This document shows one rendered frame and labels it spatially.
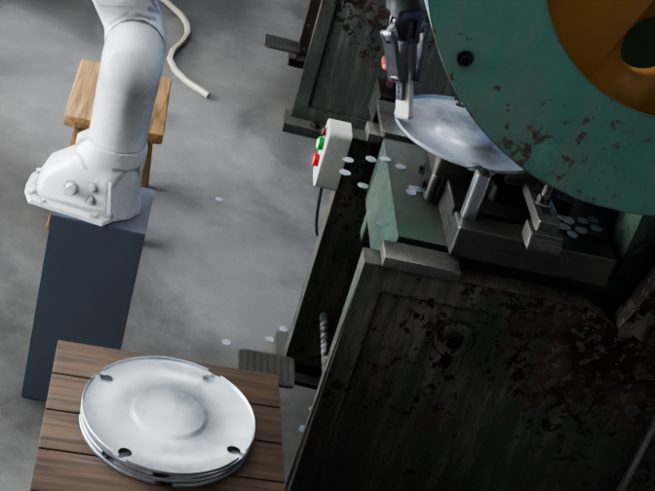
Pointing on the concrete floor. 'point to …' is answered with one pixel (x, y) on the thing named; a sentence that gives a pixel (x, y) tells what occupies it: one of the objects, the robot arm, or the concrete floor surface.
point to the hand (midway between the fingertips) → (404, 99)
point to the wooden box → (56, 431)
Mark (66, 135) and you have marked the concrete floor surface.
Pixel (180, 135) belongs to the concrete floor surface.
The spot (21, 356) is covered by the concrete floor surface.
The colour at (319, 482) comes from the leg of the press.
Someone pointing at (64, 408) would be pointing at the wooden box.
